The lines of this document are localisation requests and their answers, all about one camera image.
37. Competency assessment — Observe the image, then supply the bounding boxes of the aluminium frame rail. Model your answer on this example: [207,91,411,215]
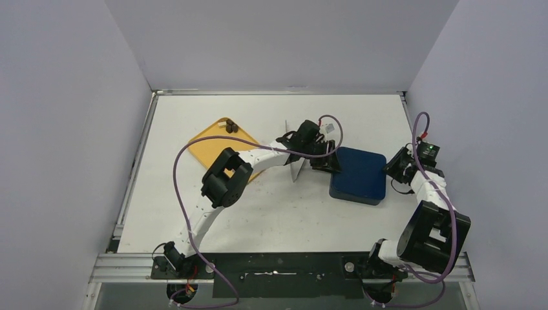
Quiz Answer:
[90,253,215,284]

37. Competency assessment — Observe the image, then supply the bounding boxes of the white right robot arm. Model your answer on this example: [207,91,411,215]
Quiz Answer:
[365,139,471,276]

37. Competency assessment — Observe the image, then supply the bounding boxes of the metal tweezers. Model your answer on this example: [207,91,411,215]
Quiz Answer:
[284,119,305,183]

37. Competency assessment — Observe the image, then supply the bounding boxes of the yellow tray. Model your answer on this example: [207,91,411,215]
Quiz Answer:
[188,117,258,170]

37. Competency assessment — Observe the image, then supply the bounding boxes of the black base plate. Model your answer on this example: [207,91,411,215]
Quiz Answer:
[150,252,397,299]

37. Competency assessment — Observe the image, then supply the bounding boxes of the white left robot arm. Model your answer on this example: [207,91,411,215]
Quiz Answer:
[163,120,344,278]

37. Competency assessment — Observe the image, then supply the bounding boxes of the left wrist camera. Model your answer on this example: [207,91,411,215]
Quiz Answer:
[321,123,335,134]

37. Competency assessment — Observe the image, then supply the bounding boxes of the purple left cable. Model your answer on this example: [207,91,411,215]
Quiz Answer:
[172,114,344,310]

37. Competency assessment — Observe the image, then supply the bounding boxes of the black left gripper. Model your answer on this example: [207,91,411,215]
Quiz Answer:
[302,140,341,174]

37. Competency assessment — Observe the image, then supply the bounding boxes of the blue box lid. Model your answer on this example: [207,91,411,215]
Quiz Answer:
[329,147,387,206]

